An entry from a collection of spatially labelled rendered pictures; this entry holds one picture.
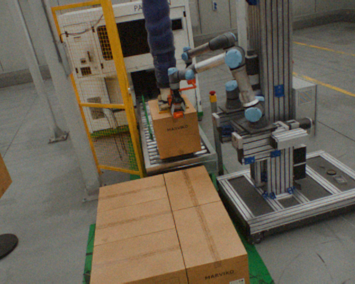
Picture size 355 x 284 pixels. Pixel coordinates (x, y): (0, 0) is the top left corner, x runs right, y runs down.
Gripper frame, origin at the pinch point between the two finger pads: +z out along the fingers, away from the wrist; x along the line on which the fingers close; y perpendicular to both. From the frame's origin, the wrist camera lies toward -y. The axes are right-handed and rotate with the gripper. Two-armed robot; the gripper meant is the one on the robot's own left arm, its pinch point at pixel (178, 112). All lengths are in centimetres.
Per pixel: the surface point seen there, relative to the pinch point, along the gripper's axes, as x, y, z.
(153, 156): 26, 63, 66
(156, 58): 7, 52, -35
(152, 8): 4, 50, -77
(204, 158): -21, 32, 61
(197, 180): -8, 2, 66
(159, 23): 1, 49, -64
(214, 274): 1, -94, 77
